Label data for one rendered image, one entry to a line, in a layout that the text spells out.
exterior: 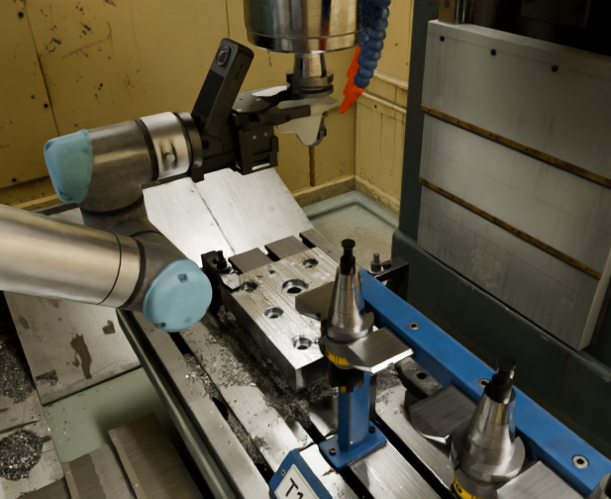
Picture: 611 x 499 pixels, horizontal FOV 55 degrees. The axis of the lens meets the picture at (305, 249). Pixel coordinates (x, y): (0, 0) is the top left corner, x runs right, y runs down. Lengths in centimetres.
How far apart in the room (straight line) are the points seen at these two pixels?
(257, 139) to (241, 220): 109
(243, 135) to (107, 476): 75
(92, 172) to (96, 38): 108
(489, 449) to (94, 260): 39
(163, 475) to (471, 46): 97
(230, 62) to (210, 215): 115
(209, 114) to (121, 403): 93
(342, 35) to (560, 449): 49
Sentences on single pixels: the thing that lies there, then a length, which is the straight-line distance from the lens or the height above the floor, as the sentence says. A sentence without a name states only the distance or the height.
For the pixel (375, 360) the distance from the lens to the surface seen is 65.
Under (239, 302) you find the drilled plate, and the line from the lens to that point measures 111.
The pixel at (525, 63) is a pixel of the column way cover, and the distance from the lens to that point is 110.
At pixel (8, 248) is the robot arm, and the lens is 55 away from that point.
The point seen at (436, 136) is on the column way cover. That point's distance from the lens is 129.
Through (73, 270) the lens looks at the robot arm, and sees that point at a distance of 57.
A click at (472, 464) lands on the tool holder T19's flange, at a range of 57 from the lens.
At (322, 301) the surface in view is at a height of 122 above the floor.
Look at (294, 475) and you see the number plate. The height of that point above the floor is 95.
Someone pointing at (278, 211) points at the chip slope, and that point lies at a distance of 188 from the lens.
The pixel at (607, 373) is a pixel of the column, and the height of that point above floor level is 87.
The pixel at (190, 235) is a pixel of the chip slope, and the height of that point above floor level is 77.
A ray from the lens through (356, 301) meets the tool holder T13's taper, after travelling 66.
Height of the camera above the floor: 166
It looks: 33 degrees down
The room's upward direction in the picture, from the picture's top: 2 degrees counter-clockwise
